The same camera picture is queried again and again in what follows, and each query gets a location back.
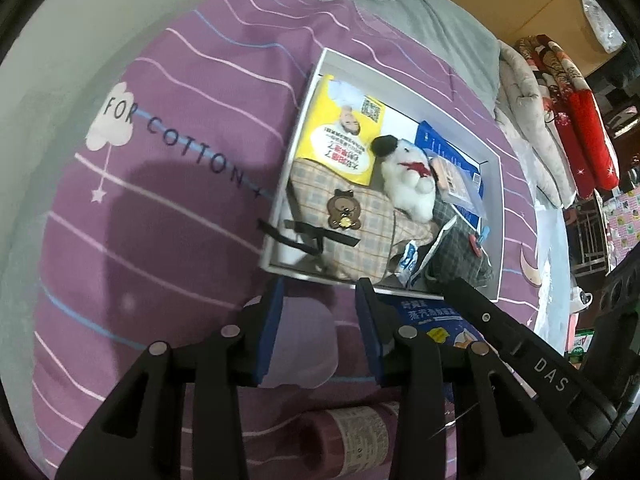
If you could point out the red patterned blanket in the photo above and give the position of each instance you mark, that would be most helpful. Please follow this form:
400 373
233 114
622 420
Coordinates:
576 117

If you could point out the beige plaid pouch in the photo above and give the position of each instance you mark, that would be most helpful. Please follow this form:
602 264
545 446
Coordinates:
353 254

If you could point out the pink donut charm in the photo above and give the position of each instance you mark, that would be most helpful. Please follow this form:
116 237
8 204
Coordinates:
477 241

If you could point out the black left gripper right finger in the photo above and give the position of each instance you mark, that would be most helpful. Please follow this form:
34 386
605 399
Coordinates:
402 357

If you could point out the purple label bottle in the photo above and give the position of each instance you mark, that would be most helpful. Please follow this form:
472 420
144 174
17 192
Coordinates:
343 441

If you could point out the white blue band-aid packet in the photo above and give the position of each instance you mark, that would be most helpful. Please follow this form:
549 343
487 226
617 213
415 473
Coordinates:
411 264

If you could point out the white fluffy blanket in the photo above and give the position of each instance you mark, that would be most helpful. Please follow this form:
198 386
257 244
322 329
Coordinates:
521 99

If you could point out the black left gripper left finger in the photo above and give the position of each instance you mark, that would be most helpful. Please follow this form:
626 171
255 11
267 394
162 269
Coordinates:
236 356

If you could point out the yellow booklet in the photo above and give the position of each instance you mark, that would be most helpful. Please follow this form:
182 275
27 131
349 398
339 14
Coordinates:
339 127

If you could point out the grey blanket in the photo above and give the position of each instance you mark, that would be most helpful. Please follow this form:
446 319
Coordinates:
452 34

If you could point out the lilac soft pad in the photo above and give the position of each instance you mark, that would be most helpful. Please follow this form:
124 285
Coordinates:
304 352

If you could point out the clear barcode packet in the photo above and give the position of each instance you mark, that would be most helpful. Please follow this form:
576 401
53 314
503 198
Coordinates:
456 187

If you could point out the purple striped bed sheet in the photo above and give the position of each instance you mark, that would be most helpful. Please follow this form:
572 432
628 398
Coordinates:
154 236

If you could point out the blue steam eye mask pack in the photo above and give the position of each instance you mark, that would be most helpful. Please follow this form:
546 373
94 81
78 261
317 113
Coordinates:
435 318

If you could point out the blue eye mask packet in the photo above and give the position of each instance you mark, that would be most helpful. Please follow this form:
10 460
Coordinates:
432 143

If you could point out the brown bear charm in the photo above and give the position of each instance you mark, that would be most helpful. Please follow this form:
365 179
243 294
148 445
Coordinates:
344 211

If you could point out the black white plush toy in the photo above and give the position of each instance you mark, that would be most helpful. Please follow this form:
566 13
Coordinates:
407 178

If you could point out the green plaid pouch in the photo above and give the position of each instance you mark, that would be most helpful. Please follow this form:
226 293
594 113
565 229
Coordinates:
454 256

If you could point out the white cardboard box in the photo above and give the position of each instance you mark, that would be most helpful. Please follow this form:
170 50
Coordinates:
381 183

